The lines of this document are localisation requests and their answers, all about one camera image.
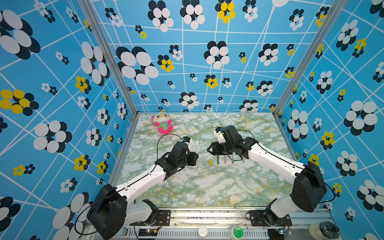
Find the white round button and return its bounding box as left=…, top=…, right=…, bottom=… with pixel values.
left=198, top=226, right=208, bottom=238

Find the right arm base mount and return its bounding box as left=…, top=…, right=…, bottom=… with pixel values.
left=246, top=210, right=293, bottom=228

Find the pink white plush toy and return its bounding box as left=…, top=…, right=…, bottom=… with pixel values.
left=151, top=113, right=174, bottom=135

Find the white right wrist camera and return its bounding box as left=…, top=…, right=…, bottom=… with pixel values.
left=214, top=127, right=226, bottom=144

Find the aluminium corner post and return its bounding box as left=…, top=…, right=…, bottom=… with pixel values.
left=79, top=0, right=138, bottom=118
left=273, top=0, right=347, bottom=119

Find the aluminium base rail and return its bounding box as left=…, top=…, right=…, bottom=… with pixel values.
left=112, top=207, right=334, bottom=240

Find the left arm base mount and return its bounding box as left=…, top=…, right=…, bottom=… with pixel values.
left=142, top=200, right=171, bottom=227

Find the aluminium corner post left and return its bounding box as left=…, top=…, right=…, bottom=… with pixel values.
left=79, top=0, right=138, bottom=118

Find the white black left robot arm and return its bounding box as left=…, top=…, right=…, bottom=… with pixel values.
left=87, top=142, right=199, bottom=240

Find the aluminium corner post right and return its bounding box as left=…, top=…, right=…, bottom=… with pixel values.
left=273, top=0, right=347, bottom=119

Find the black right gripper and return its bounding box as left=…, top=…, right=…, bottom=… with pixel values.
left=206, top=142, right=235, bottom=156

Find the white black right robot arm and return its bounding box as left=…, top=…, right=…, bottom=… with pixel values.
left=207, top=126, right=327, bottom=226

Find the green push button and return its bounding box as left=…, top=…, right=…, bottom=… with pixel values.
left=229, top=226, right=244, bottom=240

